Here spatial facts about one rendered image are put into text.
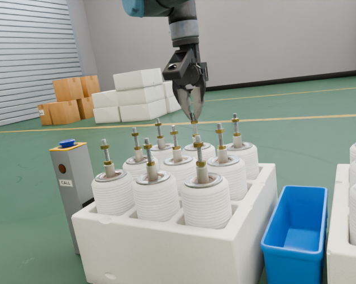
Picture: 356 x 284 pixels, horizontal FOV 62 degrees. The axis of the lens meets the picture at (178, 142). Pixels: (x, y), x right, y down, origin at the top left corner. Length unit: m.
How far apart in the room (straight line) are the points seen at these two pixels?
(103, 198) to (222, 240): 0.29
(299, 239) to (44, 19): 6.54
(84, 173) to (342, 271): 0.63
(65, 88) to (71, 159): 3.63
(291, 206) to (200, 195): 0.40
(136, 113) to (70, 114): 1.28
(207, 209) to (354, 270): 0.24
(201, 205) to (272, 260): 0.18
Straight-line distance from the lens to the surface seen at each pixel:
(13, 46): 6.38
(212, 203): 0.56
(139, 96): 3.29
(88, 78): 4.67
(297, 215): 0.90
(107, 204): 0.69
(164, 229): 0.59
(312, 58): 5.58
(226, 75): 5.93
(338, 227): 0.57
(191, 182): 0.58
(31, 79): 6.44
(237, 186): 0.67
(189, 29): 0.80
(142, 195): 0.62
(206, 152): 0.80
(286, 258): 0.63
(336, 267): 0.52
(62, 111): 4.32
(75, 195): 0.84
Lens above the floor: 0.46
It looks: 13 degrees down
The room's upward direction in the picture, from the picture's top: 9 degrees counter-clockwise
